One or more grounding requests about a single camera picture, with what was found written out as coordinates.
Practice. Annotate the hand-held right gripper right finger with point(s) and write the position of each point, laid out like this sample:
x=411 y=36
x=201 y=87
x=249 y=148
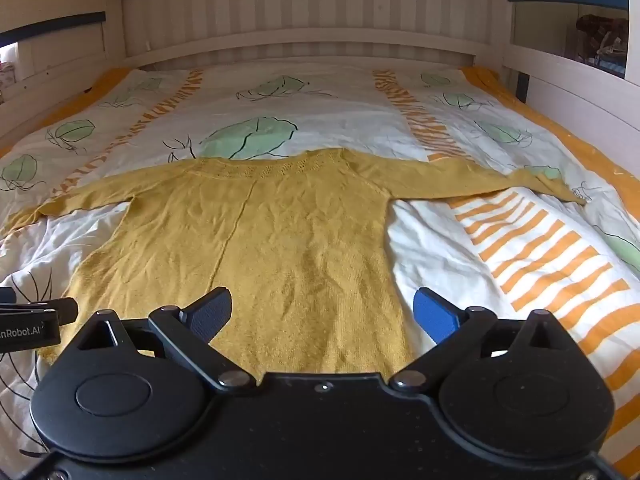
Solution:
x=435 y=312

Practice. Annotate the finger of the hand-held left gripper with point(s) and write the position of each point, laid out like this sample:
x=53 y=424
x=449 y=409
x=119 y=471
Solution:
x=62 y=310

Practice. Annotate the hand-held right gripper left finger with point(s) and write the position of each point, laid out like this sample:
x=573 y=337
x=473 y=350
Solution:
x=212 y=312

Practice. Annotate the yellow knit sweater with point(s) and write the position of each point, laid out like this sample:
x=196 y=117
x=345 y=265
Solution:
x=300 y=240

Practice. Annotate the white leaf print duvet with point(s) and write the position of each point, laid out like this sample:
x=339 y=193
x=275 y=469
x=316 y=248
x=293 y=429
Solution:
x=325 y=105

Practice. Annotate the dark cloth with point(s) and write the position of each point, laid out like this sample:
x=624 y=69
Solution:
x=602 y=35

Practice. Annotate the white wooden bed frame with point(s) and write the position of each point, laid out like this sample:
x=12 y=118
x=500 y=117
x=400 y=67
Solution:
x=300 y=45

